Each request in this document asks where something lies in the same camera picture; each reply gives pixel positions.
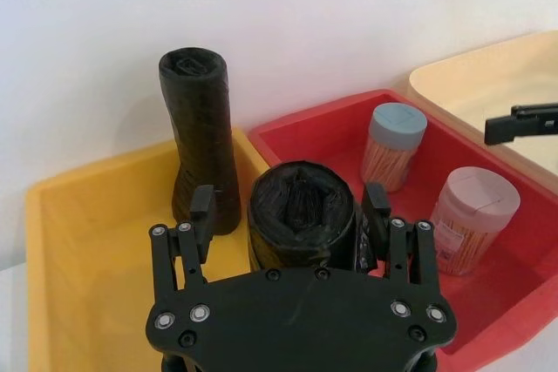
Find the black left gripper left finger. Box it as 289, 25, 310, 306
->
147, 184, 219, 303

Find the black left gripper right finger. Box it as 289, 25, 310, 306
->
361, 180, 439, 293

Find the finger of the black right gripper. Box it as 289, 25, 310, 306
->
484, 103, 558, 145

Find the short black trash bag roll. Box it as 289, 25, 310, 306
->
247, 161, 377, 276

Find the cream plastic bin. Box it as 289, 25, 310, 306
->
407, 30, 558, 182

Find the toothpick jar with pink lid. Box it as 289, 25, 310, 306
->
429, 166, 521, 276

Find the tall black trash bag roll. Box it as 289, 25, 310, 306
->
157, 46, 242, 234

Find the yellow plastic bin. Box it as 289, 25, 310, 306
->
24, 125, 272, 372

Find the toothpick jar with blue lid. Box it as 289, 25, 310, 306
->
360, 103, 427, 193

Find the red plastic bin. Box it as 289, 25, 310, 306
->
247, 88, 558, 355

